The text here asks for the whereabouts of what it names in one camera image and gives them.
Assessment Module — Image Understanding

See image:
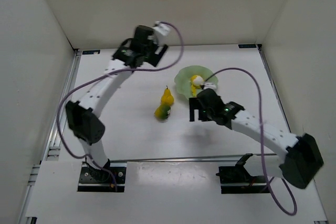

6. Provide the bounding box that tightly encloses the peeled fake lemon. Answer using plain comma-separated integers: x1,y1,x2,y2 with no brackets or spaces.
190,75,204,97

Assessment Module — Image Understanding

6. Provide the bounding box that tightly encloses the yellow fake pear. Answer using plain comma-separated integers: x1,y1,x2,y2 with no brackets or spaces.
161,86,174,106

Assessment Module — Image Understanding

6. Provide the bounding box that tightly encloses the green yellow fake mango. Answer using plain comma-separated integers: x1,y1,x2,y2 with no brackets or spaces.
154,104,171,120

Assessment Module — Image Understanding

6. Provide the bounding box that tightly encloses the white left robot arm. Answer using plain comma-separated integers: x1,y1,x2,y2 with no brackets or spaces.
66,23,170,170

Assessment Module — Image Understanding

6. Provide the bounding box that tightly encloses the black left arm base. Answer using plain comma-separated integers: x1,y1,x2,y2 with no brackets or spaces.
77,162,127,193

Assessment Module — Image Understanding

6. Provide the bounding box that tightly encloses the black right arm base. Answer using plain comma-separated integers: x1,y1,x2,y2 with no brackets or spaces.
216,154,269,194

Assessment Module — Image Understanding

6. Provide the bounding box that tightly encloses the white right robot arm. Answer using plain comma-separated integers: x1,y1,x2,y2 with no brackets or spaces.
189,89,324,189

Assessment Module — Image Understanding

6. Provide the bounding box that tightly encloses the green scalloped fruit bowl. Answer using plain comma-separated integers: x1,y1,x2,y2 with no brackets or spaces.
174,65,218,100

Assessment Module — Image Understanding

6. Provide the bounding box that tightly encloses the blue label right corner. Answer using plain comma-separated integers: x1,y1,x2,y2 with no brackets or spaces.
238,44,257,49

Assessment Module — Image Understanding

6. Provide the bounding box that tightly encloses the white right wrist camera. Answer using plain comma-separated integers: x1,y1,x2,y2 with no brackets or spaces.
202,82,217,90

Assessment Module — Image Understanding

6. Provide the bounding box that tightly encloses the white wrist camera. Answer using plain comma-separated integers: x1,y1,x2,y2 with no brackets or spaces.
202,82,217,90
152,21,170,46

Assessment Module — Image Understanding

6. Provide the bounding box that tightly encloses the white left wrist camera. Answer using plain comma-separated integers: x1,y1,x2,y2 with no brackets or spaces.
152,21,170,46

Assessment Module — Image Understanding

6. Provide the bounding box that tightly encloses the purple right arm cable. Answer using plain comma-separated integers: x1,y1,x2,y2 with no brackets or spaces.
206,67,298,216

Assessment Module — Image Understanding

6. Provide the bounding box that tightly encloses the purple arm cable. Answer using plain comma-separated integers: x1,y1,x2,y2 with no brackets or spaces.
206,67,298,216
55,21,184,190

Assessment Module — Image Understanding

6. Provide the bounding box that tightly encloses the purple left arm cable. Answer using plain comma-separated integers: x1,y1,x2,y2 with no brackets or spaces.
55,21,184,190

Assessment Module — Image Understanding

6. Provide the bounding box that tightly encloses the aluminium frame rail right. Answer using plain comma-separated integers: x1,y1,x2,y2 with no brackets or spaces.
262,43,335,223

